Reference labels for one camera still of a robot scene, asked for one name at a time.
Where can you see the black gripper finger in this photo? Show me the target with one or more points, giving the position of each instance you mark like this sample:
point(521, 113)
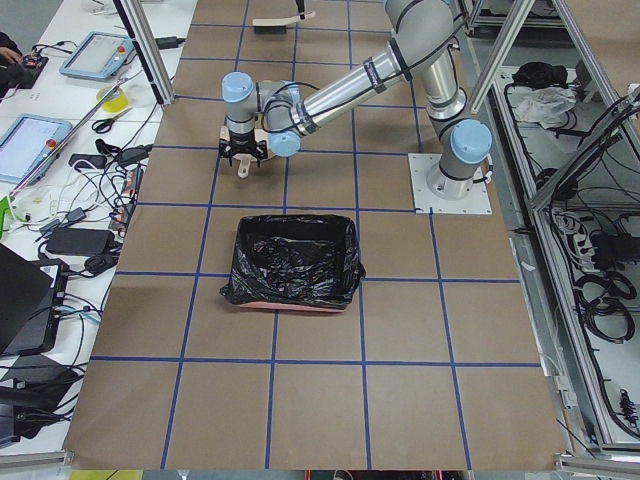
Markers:
point(258, 160)
point(229, 156)

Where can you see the beige plastic dustpan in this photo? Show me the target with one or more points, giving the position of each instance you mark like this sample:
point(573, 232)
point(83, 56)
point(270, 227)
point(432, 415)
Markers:
point(245, 161)

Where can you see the white hand brush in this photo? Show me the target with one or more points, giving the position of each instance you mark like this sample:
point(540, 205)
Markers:
point(280, 25)

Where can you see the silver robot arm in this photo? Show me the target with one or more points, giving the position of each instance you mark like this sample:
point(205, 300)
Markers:
point(266, 118)

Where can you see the bin with black bag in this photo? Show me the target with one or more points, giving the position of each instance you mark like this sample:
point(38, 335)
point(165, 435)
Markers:
point(302, 262)

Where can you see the yellow tape roll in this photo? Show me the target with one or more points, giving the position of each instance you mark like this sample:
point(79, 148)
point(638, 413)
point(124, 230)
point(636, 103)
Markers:
point(117, 100)

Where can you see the blue teach pendant far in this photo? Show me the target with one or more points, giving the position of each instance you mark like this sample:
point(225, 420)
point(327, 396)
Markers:
point(98, 57)

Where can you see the blue teach pendant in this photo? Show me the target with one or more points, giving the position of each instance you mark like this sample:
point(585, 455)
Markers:
point(27, 141)
point(98, 57)

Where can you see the black power adapter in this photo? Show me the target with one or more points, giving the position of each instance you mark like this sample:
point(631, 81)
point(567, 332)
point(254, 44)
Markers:
point(79, 241)

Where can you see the blue teach pendant near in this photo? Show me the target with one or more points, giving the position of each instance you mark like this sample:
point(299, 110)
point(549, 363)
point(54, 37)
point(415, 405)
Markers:
point(27, 141)

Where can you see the black laptop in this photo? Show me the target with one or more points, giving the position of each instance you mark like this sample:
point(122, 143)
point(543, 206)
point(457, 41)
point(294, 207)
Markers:
point(31, 293)

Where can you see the white crumpled cloth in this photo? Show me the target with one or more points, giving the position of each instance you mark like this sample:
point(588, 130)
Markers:
point(548, 107)

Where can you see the black handled scissors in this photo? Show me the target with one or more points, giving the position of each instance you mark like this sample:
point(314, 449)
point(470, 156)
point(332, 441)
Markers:
point(103, 126)

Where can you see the aluminium frame post left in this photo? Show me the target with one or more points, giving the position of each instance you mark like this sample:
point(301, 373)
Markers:
point(139, 31)

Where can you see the aluminium frame post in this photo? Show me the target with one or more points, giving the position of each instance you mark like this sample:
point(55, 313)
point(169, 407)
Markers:
point(504, 41)
point(139, 31)

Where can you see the aluminium frame post right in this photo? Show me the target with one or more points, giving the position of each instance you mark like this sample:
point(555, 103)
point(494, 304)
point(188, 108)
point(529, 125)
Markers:
point(504, 41)

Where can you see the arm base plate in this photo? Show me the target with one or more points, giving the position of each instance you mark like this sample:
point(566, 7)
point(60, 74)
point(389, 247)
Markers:
point(434, 193)

